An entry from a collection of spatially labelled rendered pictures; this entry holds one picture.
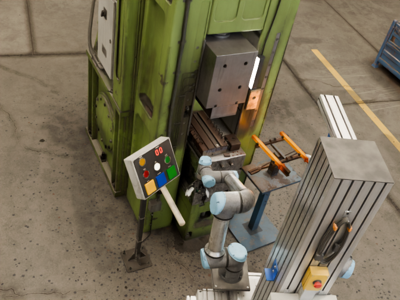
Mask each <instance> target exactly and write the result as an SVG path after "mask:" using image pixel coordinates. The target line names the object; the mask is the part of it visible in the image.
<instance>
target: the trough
mask: <svg viewBox="0 0 400 300"><path fill-rule="evenodd" d="M194 114H195V115H196V117H197V119H198V120H199V121H200V123H201V124H202V126H203V127H204V129H205V130H206V131H207V133H208V134H209V136H210V137H211V139H212V140H213V141H214V143H215V144H218V146H217V148H218V147H221V145H220V143H219V142H218V140H217V139H216V138H215V136H214V135H213V133H212V132H211V130H210V129H209V128H208V126H207V125H206V124H205V122H204V120H203V119H202V118H201V116H200V115H199V114H198V112H194Z"/></svg>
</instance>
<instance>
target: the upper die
mask: <svg viewBox="0 0 400 300"><path fill-rule="evenodd" d="M195 99H196V100H197V101H198V103H199V105H200V106H201V107H202V109H203V110H204V111H205V113H206V114H207V116H208V117H209V118H210V119H213V118H219V117H226V116H230V115H236V111H237V108H238V104H237V103H236V102H235V104H233V105H226V106H222V107H216V106H214V108H208V109H206V108H205V107H204V106H203V104H202V103H201V101H200V100H199V99H198V97H197V96H195Z"/></svg>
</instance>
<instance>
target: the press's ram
mask: <svg viewBox="0 0 400 300"><path fill-rule="evenodd" d="M205 39H206V43H205V49H204V54H203V59H202V65H201V70H200V75H199V80H198V87H197V91H196V96H197V97H198V99H199V100H200V101H201V103H202V104H203V106H204V107H205V108H206V109H208V108H214V106H216V107H222V106H226V105H233V104H235V102H236V103H237V104H240V103H244V102H245V99H246V96H247V93H248V89H249V84H250V81H251V77H252V74H253V70H254V67H255V62H256V59H257V55H258V51H257V49H256V48H255V47H254V46H253V45H252V44H251V43H250V42H249V41H248V40H247V39H246V38H245V37H244V36H243V35H242V34H241V32H233V33H230V36H229V37H227V38H217V37H214V36H211V35H208V34H206V38H205Z"/></svg>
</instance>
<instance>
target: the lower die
mask: <svg viewBox="0 0 400 300"><path fill-rule="evenodd" d="M196 112H198V114H199V115H200V116H201V118H202V119H203V120H204V122H205V124H206V125H207V126H208V128H209V129H210V130H211V132H212V133H213V135H214V136H215V138H216V139H217V140H218V142H219V143H220V145H221V147H218V148H217V146H216V144H215V143H214V141H213V140H212V139H211V137H210V136H209V134H208V133H207V131H206V130H205V129H204V127H203V126H202V124H201V123H200V121H199V120H198V119H197V117H196V115H195V114H194V113H196ZM210 122H211V121H210V119H208V117H207V115H206V114H205V113H204V111H203V110H202V111H198V110H197V111H193V113H192V119H191V123H190V125H191V126H192V127H190V129H189V135H190V138H191V140H192V137H193V143H194V144H195V139H196V138H197V140H196V144H195V146H196V148H197V147H198V151H199V152H200V154H201V155H202V156H208V157H209V156H212V154H213V155H217V154H222V153H226V150H227V146H228V144H227V143H226V142H224V139H223V138H222V139H221V137H222V136H221V134H219V132H218V130H216V128H215V126H214V127H213V124H212V123H210ZM191 130H193V131H191ZM194 130H195V132H194ZM190 131H191V134H190ZM195 133H197V134H198V136H196V135H194V134H195ZM218 134H219V135H218ZM193 135H194V136H193ZM199 138H200V140H199ZM200 141H202V142H203V144H202V142H200ZM199 142H200V143H199ZM198 143H199V146H198Z"/></svg>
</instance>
